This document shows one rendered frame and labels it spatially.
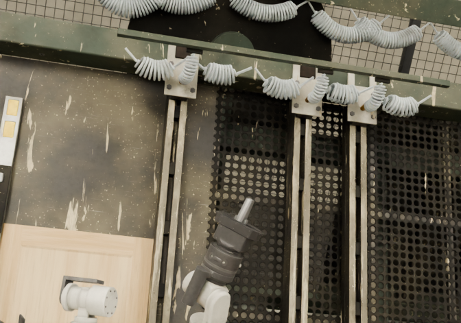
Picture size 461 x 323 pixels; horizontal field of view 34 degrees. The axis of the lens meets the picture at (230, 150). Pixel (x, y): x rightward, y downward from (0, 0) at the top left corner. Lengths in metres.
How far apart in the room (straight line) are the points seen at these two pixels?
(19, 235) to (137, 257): 0.34
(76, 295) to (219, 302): 0.35
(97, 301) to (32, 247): 0.60
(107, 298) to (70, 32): 0.98
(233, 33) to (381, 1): 0.58
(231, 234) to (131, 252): 0.50
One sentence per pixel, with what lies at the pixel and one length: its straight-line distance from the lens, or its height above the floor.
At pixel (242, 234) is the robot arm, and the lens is 1.83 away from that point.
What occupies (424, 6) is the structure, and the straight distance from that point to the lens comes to 3.03.
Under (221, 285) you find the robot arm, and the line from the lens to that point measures 1.88.
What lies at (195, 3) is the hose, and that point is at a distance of 2.84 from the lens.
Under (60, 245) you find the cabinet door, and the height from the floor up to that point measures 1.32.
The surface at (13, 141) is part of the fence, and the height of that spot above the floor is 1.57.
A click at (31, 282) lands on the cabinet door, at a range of 2.24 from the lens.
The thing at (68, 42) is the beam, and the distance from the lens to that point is 2.38.
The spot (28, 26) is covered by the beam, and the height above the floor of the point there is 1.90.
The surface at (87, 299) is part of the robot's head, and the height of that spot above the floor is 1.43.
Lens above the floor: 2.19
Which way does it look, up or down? 14 degrees down
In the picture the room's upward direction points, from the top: 10 degrees clockwise
